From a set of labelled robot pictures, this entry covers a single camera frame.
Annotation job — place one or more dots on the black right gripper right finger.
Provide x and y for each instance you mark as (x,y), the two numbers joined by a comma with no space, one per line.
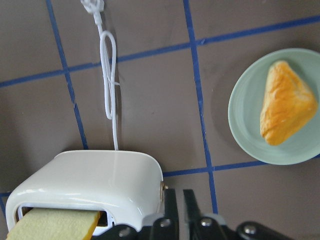
(201,226)

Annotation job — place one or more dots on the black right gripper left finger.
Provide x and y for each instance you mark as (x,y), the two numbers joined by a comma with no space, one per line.
(167,226)

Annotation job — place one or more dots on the white two-slot toaster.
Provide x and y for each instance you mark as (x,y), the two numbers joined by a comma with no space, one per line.
(125,185)

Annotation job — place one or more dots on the bread slice in toaster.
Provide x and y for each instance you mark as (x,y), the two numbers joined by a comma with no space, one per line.
(55,224)

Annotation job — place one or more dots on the green round plate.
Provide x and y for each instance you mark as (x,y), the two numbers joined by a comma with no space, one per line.
(245,104)

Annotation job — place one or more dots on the golden pastry on plate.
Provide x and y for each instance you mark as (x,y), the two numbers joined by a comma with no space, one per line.
(288,104)

